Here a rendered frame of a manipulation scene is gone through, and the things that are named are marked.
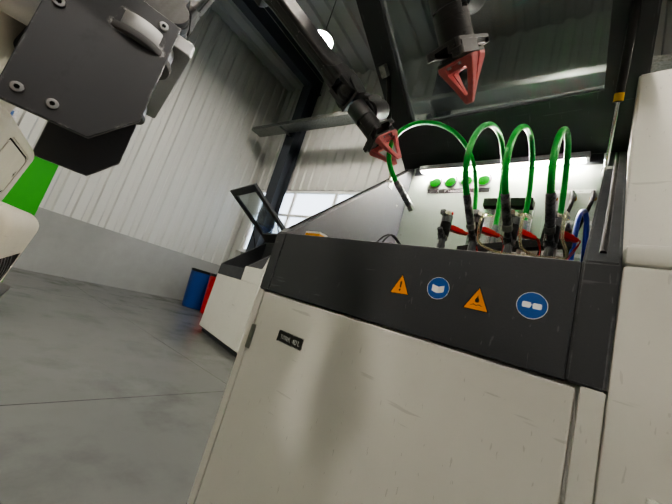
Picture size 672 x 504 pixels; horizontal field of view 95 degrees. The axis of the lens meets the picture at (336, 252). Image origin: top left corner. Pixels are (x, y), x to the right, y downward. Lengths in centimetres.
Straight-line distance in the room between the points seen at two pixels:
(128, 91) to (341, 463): 61
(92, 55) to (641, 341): 66
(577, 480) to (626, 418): 9
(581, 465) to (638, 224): 48
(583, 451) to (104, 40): 68
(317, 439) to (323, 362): 14
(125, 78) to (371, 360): 53
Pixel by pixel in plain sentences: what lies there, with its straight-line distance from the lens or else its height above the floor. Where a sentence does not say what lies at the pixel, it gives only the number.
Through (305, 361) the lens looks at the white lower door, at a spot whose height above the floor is 67.
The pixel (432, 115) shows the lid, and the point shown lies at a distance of 131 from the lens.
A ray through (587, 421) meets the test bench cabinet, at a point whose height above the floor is 75.
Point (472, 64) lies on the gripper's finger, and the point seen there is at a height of 125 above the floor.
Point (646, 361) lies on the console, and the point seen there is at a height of 84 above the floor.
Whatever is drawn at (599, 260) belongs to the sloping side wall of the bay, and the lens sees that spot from 54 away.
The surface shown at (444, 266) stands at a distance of 56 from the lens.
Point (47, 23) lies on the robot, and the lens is 43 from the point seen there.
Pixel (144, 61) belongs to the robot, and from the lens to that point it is 43.
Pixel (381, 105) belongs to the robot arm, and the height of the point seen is 139.
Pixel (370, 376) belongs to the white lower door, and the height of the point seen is 70.
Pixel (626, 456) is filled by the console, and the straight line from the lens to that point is 51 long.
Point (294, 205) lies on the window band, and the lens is 722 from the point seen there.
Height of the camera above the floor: 80
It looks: 10 degrees up
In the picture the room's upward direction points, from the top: 17 degrees clockwise
